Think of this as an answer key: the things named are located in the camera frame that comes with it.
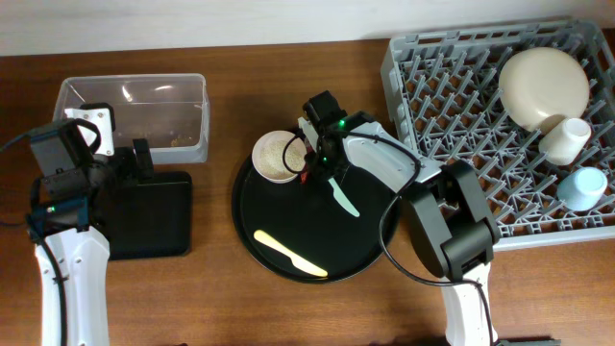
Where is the grey dishwasher rack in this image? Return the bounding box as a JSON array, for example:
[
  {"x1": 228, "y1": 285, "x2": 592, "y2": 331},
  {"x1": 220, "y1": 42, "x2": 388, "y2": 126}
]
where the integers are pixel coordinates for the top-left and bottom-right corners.
[{"x1": 381, "y1": 20, "x2": 614, "y2": 251}]

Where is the light blue cup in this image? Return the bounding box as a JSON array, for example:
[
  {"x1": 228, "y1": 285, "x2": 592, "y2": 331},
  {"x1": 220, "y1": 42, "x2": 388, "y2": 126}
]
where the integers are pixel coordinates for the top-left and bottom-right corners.
[{"x1": 556, "y1": 167, "x2": 607, "y2": 211}]

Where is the black rectangular tray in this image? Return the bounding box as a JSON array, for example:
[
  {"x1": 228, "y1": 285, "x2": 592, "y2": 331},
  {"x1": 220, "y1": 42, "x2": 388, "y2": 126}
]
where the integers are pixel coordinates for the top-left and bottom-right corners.
[{"x1": 103, "y1": 171, "x2": 192, "y2": 260}]

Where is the yellow plastic knife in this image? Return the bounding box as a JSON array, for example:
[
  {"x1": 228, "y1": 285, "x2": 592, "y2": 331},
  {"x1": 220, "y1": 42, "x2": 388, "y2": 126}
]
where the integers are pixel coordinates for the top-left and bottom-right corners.
[{"x1": 253, "y1": 230, "x2": 328, "y2": 278}]

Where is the large cream bowl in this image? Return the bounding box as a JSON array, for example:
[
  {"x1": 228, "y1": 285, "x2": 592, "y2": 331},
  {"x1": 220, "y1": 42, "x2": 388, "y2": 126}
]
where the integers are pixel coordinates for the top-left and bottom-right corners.
[{"x1": 499, "y1": 47, "x2": 590, "y2": 134}]

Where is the clear plastic bin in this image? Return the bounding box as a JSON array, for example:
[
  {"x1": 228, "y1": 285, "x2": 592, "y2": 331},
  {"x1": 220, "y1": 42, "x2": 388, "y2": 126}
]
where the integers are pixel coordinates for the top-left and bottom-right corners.
[{"x1": 53, "y1": 73, "x2": 210, "y2": 164}]

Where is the red sauce packet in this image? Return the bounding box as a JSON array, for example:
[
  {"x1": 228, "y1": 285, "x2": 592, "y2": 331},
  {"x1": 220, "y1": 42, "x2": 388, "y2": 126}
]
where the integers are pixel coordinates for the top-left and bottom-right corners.
[{"x1": 300, "y1": 151, "x2": 316, "y2": 185}]

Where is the round black tray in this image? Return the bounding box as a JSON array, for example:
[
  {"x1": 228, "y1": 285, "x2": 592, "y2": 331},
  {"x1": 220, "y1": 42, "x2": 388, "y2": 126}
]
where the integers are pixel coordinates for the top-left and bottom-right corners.
[{"x1": 232, "y1": 157, "x2": 393, "y2": 284}]

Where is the mint green plastic knife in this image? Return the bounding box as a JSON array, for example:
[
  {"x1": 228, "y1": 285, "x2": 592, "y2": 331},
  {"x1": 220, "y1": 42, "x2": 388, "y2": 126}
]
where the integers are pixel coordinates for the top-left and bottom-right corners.
[{"x1": 328, "y1": 178, "x2": 360, "y2": 217}]

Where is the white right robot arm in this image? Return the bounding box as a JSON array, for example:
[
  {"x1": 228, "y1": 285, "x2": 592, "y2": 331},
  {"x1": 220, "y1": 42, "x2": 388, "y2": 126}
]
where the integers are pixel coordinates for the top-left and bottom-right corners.
[{"x1": 300, "y1": 120, "x2": 500, "y2": 345}]

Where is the pink bowl with grains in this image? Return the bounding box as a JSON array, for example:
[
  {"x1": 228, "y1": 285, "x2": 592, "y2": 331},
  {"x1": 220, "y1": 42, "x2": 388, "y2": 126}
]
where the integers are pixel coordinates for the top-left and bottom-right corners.
[{"x1": 252, "y1": 131, "x2": 307, "y2": 184}]

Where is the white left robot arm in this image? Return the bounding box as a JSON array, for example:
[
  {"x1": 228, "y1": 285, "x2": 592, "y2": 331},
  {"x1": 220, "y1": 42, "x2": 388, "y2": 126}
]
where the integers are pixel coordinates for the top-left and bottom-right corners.
[{"x1": 26, "y1": 138, "x2": 153, "y2": 345}]

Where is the white cup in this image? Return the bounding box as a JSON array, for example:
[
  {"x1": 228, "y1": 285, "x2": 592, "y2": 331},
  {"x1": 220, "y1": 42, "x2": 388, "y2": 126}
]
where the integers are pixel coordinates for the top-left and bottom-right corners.
[{"x1": 538, "y1": 118, "x2": 592, "y2": 165}]

